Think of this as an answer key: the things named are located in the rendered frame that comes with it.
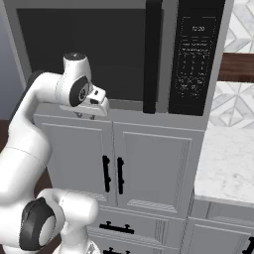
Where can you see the dark wooden wall shelf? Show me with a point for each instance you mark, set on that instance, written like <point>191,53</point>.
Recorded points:
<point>236,67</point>

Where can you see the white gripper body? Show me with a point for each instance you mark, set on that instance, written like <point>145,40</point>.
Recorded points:
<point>96,107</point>

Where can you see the grey under-counter drawer front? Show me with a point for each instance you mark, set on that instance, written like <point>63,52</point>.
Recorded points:
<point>221,211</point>

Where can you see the grey under-counter cupboard door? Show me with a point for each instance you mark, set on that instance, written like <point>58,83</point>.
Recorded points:
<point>215,239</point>

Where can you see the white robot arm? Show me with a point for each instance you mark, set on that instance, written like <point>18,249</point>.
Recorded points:
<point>26,158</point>

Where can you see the grey built-in microwave oven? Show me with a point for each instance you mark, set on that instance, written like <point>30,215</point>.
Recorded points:
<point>99,49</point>

